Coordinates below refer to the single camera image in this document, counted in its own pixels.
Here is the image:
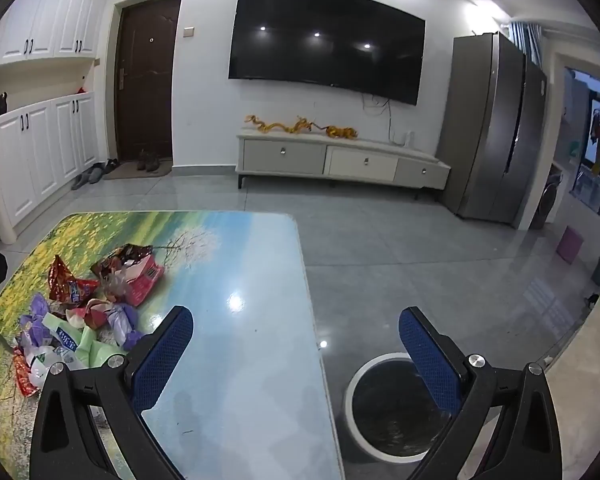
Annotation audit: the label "white round trash can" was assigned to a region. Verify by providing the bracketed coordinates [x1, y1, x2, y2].
[342, 352, 461, 463]

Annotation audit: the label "dark washing machine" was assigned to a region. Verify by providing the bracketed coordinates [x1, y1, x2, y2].
[530, 167, 564, 231]

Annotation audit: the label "dark brown door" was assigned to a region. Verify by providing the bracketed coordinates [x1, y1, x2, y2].
[115, 0, 183, 162]

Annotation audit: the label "dark red snack bag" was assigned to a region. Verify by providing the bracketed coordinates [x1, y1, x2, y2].
[91, 244, 154, 281]

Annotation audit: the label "red striped wrapper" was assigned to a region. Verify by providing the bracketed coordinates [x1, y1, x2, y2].
[12, 350, 42, 397]

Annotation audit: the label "wide grey drawer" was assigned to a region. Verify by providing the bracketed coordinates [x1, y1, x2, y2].
[243, 139, 327, 176]

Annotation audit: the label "golden dragon ornament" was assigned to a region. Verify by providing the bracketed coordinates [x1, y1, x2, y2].
[245, 114, 326, 136]

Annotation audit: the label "black wall television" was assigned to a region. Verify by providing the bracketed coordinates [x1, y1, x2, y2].
[228, 0, 426, 106]

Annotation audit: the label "red snack packet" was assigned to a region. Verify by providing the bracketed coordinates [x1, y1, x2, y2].
[48, 255, 101, 307]

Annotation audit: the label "grey refrigerator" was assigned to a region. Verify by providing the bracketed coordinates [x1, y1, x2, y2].
[437, 32, 548, 228]

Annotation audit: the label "cream drawer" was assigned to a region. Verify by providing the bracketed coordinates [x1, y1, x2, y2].
[329, 149, 399, 182]

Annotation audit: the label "grey slippers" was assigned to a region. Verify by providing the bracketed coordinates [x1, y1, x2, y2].
[71, 165, 104, 191]

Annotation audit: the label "beige cloth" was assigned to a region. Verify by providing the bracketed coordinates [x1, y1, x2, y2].
[544, 290, 600, 480]

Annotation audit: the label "purple stool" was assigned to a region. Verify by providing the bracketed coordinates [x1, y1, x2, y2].
[556, 226, 586, 264]

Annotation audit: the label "small grey drawer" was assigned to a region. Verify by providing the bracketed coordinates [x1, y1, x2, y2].
[395, 157, 451, 190]

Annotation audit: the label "brown door mat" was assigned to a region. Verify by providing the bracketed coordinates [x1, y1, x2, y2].
[102, 161, 174, 181]

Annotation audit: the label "blue grey curtain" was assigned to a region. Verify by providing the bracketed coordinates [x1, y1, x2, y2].
[509, 21, 544, 67]

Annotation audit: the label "balcony glass door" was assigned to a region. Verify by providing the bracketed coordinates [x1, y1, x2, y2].
[564, 66, 600, 237]

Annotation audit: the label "purple wrapper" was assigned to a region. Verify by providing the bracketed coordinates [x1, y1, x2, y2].
[105, 302, 142, 350]
[20, 294, 63, 347]

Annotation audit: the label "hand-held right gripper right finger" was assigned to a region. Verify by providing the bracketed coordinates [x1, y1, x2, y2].
[398, 306, 563, 480]

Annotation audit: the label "brown shoes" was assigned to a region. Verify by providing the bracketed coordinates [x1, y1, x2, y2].
[136, 150, 164, 174]

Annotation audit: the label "red and cream wrapper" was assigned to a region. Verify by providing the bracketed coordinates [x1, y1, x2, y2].
[62, 299, 113, 332]

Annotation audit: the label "white plastic wrapper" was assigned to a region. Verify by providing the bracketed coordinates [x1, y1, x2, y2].
[22, 345, 67, 392]

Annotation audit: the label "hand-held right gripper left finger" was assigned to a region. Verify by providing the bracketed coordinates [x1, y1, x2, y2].
[30, 305, 195, 480]

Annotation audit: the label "red cardboard snack box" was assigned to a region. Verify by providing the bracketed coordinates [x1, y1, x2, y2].
[124, 255, 164, 307]

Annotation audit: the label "white shoe cabinet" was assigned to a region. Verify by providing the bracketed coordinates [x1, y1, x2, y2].
[0, 0, 112, 242]

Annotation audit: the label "white and blue packet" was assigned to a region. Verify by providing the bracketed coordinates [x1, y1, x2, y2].
[55, 327, 82, 357]

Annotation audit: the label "grey television stand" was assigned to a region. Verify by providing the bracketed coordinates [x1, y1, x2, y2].
[236, 127, 452, 192]

